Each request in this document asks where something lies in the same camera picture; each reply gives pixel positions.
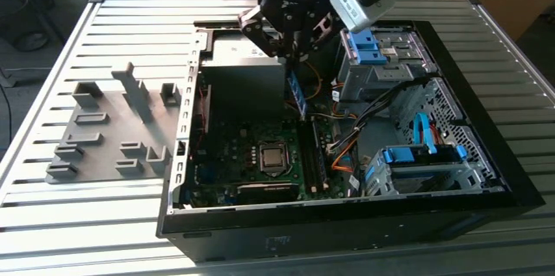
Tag black graphics card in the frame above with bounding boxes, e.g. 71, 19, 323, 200
236, 181, 301, 205

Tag green motherboard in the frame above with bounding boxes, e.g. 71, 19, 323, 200
189, 113, 348, 207

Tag yellow wire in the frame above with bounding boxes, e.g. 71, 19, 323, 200
284, 60, 323, 105

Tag installed RAM stick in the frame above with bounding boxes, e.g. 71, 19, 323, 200
311, 116, 329, 190

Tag silver CPU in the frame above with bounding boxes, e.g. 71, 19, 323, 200
261, 147, 284, 166

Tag blue carrier with disk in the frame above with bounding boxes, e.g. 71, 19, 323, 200
383, 145, 468, 168

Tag empty blue disk carrier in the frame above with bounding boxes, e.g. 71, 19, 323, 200
345, 29, 387, 65

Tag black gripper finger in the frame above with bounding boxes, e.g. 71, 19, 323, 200
237, 0, 296, 62
293, 0, 345, 62

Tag black PC case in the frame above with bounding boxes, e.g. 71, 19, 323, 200
155, 19, 547, 263

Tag grey parts rack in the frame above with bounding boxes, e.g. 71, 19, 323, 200
44, 61, 183, 185

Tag tall silver disk bay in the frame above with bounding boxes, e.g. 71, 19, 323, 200
337, 28, 437, 103

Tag low silver disk bay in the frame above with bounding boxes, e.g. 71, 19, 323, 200
363, 144, 507, 196

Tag power supply unit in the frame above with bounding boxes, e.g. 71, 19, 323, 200
201, 32, 289, 121

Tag orange wires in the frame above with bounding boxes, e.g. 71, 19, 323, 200
331, 138, 360, 173

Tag CPU socket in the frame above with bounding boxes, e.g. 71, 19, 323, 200
257, 140, 291, 176

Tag blue flat data wire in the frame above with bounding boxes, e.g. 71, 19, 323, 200
413, 112, 439, 155

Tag empty black RAM slot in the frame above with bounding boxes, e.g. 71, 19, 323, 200
297, 116, 319, 193

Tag RAM stick blue label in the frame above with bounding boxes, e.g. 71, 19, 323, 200
284, 68, 309, 118

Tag black cable bundle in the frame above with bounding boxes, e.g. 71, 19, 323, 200
333, 82, 420, 152

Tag multicolour wires white plug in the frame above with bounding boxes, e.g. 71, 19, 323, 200
329, 78, 348, 101

